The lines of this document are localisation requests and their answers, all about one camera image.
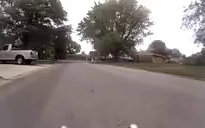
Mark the pale concrete driveway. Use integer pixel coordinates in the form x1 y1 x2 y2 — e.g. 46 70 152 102
0 63 54 93

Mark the large green tree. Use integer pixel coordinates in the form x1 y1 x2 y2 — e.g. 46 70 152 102
76 0 155 62

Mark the dark building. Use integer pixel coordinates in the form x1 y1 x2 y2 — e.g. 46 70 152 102
21 26 71 61

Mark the grass lawn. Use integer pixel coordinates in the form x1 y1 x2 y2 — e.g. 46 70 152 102
116 61 205 83

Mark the white pickup truck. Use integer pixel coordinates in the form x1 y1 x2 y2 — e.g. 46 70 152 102
0 43 40 66

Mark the grey asphalt road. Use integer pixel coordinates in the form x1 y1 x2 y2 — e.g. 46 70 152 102
0 59 205 128

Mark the low house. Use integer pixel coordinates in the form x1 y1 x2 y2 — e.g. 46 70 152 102
133 49 169 64

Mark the vehicle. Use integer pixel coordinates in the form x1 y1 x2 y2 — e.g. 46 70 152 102
118 54 134 63

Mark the group of dark trees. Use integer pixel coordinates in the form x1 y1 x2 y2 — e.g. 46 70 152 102
0 0 82 61

